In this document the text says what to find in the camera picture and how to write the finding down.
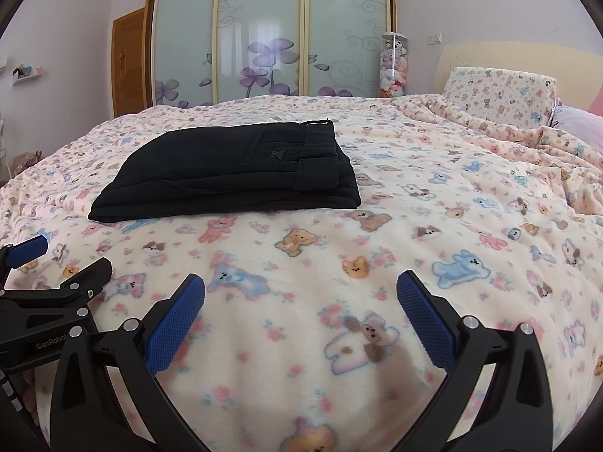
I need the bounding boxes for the cream bed headboard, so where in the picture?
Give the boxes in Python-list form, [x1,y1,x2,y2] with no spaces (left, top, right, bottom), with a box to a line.
[432,41,603,116]

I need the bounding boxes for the frosted glass sliding wardrobe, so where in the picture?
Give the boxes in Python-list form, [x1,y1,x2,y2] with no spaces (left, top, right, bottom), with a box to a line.
[145,0,397,109]

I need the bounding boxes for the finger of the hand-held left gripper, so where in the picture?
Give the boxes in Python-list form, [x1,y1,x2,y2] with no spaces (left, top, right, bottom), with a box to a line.
[0,257,113,336]
[0,235,49,288]

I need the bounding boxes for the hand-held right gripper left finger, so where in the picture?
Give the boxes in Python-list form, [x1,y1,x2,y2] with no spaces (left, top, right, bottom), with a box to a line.
[49,273,211,452]

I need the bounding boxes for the lilac pillow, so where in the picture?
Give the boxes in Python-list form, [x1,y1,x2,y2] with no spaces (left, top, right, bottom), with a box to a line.
[549,96,603,170]

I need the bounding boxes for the clear tube of plush toys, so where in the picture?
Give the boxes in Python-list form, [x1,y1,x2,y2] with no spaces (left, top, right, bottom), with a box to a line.
[379,32,410,99]

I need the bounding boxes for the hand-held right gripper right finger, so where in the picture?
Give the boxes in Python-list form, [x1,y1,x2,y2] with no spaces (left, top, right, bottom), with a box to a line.
[390,270,553,452]

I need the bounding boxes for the brown fluffy object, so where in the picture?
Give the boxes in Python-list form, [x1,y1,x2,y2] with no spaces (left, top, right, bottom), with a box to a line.
[13,150,44,171]

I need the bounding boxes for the wooden door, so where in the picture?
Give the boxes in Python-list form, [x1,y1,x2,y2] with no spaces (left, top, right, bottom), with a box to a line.
[112,7,147,118]

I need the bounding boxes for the black pants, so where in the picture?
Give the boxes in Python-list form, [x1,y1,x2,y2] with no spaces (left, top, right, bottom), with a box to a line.
[88,119,363,223]

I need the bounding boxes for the bear printed pillow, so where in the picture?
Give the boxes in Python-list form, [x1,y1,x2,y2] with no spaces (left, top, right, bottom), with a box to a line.
[443,67,558,129]

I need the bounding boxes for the white wall shelf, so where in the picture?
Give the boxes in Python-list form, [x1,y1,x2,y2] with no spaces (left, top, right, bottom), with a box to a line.
[12,63,45,86]

